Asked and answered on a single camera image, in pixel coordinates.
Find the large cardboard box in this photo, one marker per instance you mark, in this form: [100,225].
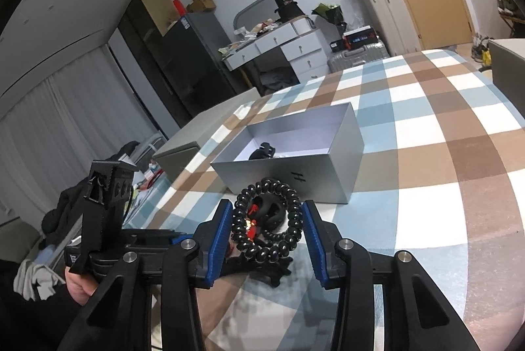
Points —
[158,10]

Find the shoes on floor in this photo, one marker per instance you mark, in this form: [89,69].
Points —
[480,47]

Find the black wardrobe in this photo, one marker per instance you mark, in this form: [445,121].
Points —
[147,60]

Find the black and red box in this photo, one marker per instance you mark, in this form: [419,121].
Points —
[361,37]

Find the silver box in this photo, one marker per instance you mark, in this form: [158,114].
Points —
[311,166]

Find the dark wrapped bouquet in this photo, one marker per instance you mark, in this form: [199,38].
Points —
[330,12]

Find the small black box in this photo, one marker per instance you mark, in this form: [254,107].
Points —
[337,45]

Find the desk clutter pile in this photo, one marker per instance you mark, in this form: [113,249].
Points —
[250,33]

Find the white suitcase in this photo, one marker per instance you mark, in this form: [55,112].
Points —
[389,19]

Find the black banana hair clip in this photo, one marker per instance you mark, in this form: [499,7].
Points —
[275,275]

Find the small black hair clip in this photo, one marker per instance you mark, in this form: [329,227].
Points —
[261,152]

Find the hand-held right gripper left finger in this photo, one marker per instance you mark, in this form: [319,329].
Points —
[216,248]

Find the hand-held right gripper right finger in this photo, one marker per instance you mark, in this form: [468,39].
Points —
[316,252]

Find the silver suitcase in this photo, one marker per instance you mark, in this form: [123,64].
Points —
[357,58]

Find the black jacket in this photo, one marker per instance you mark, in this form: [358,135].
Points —
[65,207]

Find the black bag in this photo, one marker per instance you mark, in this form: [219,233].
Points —
[289,6]

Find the plaid blanket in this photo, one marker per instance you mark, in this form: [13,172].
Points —
[430,170]

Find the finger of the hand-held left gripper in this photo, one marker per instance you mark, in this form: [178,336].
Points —
[151,240]

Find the red bag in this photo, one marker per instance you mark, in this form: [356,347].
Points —
[178,6]

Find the person's left hand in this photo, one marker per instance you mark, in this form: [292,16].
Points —
[78,287]

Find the grey cloth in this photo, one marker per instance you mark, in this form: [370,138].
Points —
[33,277]

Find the person's left forearm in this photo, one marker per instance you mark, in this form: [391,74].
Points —
[37,318]

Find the red hair accessory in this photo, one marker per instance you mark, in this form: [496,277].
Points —
[252,223]

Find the tall dark grey cabinet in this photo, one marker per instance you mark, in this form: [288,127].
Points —
[201,55]

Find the white curtain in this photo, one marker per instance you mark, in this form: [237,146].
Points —
[61,129]

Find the white desk with drawers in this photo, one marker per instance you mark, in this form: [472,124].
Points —
[303,51]

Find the open cardboard box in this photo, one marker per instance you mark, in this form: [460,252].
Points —
[201,3]

